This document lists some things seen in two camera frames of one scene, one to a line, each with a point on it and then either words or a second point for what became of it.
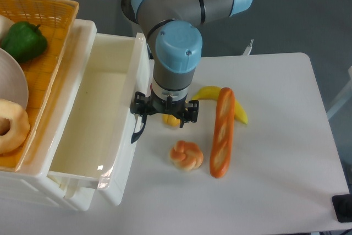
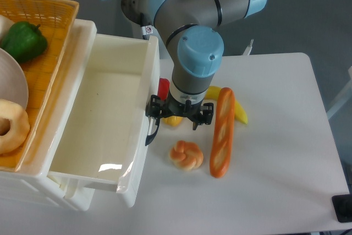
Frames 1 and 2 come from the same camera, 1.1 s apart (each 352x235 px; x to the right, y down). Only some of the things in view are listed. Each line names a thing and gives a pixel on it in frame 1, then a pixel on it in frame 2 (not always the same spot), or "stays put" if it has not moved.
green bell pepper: x=23 y=42 stays put
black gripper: x=143 y=104 to x=172 y=107
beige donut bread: x=19 y=121 stays put
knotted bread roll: x=186 y=156 stays put
